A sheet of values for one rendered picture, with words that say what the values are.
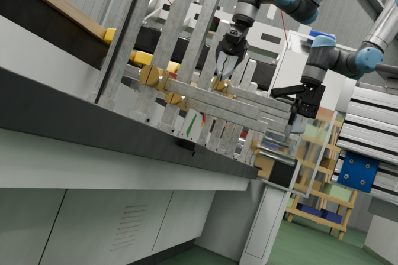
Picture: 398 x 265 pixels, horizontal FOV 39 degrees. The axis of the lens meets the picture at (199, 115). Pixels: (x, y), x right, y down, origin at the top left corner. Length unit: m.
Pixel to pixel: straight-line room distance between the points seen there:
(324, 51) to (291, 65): 2.31
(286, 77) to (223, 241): 1.31
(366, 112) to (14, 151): 0.90
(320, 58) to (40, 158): 1.12
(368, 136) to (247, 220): 2.88
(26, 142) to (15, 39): 0.31
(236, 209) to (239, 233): 0.18
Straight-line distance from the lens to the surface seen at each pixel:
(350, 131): 1.49
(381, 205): 1.57
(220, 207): 4.31
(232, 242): 4.31
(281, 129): 1.87
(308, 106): 1.87
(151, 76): 1.37
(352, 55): 1.85
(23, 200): 1.48
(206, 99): 1.40
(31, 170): 1.02
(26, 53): 1.26
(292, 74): 4.19
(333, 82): 4.17
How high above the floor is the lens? 0.68
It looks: 3 degrees up
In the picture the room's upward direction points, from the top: 20 degrees clockwise
